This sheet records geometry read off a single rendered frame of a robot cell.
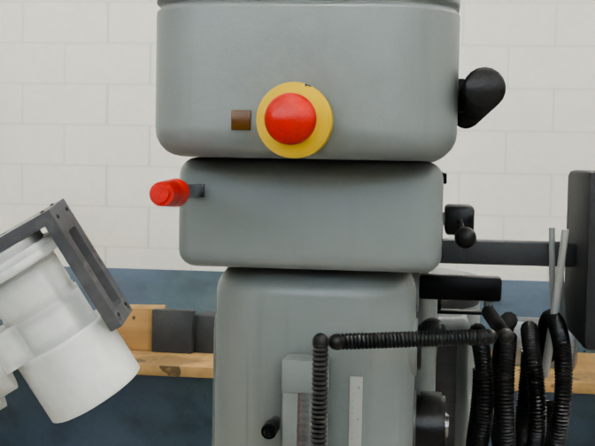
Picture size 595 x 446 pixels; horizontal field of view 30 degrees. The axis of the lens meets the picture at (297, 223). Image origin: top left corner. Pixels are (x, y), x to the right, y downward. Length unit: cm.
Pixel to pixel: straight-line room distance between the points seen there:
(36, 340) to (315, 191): 36
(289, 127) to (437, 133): 13
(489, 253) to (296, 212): 46
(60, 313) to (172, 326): 426
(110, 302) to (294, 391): 33
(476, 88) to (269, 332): 30
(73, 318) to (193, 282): 474
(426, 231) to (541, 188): 436
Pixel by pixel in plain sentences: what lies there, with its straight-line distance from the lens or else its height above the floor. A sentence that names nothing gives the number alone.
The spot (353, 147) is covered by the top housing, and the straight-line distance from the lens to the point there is 90.
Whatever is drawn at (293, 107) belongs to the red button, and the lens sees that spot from 85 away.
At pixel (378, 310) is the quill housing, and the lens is 103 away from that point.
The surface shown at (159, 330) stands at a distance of 499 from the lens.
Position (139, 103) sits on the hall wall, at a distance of 550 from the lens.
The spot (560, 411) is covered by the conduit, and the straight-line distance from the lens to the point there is 133.
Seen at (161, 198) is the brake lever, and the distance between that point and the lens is 87.
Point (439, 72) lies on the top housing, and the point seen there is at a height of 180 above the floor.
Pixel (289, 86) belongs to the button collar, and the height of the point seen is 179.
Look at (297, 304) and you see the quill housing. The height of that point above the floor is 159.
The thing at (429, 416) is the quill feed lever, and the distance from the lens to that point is 116.
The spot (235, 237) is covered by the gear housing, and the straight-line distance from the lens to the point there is 100.
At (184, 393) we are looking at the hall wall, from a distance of 554.
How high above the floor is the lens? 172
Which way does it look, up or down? 3 degrees down
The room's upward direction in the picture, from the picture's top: 1 degrees clockwise
